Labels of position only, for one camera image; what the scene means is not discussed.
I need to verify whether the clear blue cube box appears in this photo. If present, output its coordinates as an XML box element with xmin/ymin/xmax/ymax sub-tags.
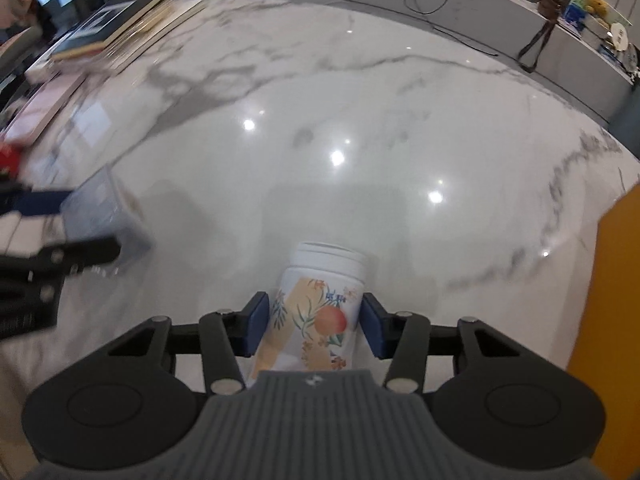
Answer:
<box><xmin>60</xmin><ymin>165</ymin><xmax>153</xmax><ymax>269</ymax></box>

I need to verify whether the white floral canister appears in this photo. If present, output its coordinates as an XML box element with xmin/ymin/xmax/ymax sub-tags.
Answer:
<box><xmin>248</xmin><ymin>242</ymin><xmax>367</xmax><ymax>382</ymax></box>

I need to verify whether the pink book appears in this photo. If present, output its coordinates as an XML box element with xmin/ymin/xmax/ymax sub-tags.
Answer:
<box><xmin>1</xmin><ymin>73</ymin><xmax>86</xmax><ymax>148</ymax></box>

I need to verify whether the orange rimmed storage box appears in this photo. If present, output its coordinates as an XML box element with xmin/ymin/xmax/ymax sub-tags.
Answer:
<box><xmin>568</xmin><ymin>188</ymin><xmax>640</xmax><ymax>479</ymax></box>

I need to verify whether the dark book on table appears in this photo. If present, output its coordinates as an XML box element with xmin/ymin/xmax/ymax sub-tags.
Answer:
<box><xmin>51</xmin><ymin>0</ymin><xmax>163</xmax><ymax>61</ymax></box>

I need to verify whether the grey marble TV bench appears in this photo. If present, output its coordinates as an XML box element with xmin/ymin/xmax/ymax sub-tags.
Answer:
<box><xmin>169</xmin><ymin>0</ymin><xmax>640</xmax><ymax>124</ymax></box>

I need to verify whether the yellow plush toy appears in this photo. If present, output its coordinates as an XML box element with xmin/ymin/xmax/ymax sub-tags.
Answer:
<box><xmin>584</xmin><ymin>0</ymin><xmax>608</xmax><ymax>20</ymax></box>

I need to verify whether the black cable on bench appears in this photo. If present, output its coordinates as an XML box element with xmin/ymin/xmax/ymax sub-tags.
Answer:
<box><xmin>403</xmin><ymin>0</ymin><xmax>499</xmax><ymax>57</ymax></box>

